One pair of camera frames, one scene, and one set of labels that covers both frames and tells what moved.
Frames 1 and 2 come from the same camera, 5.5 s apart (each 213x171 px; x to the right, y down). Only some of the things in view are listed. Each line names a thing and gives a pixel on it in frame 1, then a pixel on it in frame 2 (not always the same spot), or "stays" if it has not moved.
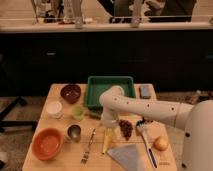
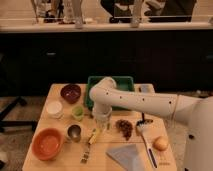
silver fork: [85, 158] stays
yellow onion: [160, 143] stays
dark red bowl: [71, 93] stays
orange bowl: [47, 143] stays
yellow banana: [107, 140] → [93, 138]
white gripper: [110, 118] → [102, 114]
